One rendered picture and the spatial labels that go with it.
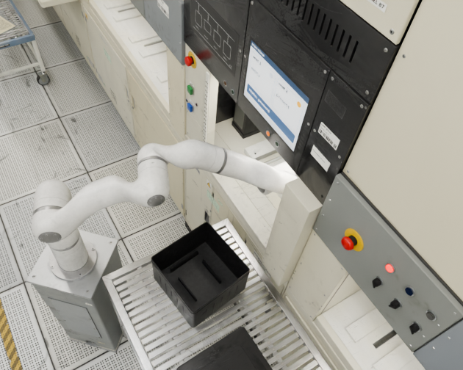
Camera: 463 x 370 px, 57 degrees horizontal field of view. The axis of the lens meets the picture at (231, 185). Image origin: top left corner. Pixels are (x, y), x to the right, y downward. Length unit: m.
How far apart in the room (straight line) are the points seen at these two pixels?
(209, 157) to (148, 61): 1.30
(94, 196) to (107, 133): 1.91
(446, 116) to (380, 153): 0.21
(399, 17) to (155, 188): 0.85
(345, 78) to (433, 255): 0.45
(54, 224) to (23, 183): 1.71
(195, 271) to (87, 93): 2.24
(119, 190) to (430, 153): 0.94
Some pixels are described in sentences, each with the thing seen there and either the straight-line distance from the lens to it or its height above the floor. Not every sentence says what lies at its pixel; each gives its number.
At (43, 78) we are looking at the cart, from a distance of 3.82.
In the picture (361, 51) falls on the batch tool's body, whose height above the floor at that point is 1.89.
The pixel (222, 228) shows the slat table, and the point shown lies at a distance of 1.97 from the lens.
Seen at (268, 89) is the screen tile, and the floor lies 1.58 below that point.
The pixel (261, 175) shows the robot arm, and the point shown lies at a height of 1.29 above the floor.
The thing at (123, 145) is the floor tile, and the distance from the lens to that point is 3.28.
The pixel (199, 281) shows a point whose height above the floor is 0.77.
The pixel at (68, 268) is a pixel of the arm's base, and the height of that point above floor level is 0.80.
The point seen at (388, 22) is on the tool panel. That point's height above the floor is 1.98.
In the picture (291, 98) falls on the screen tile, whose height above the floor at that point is 1.63.
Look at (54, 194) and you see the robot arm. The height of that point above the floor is 1.18.
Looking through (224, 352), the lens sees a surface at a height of 0.86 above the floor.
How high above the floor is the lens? 2.43
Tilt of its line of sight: 53 degrees down
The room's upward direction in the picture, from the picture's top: 8 degrees clockwise
